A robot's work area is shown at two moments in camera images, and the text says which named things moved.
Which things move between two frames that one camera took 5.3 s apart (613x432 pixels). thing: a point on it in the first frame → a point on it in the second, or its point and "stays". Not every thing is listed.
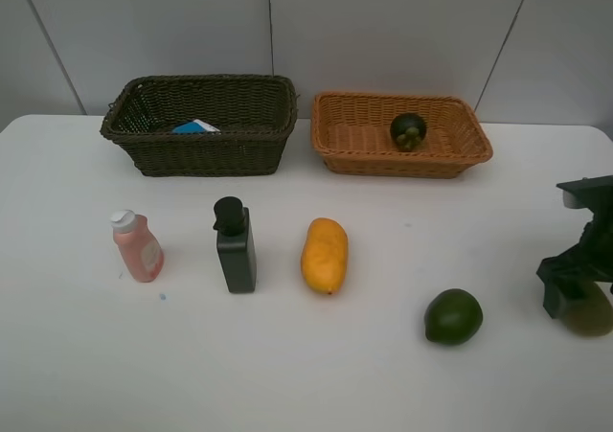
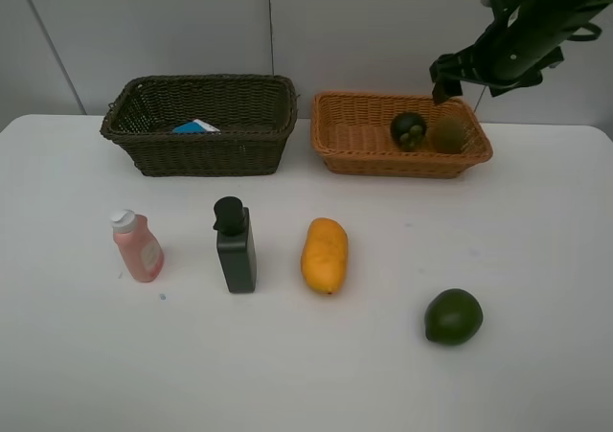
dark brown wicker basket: [202, 125] stays
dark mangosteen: [408, 131] stays
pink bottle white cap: [141, 250] stays
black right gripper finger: [563, 279] → [448, 70]
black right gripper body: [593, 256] → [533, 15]
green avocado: [453, 317] stays
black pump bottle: [236, 243] stays
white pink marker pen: [206, 126] stays
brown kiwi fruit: [590, 315] → [448, 134]
